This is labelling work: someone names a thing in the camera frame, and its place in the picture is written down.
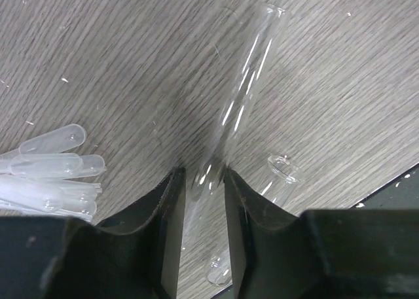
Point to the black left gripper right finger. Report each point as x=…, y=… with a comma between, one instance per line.
x=314, y=240

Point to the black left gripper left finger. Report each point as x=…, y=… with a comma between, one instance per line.
x=134, y=253

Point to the clear glass test tube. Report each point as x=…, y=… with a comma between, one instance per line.
x=279, y=178
x=260, y=34

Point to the bundle of plastic pipettes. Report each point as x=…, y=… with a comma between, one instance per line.
x=43, y=176

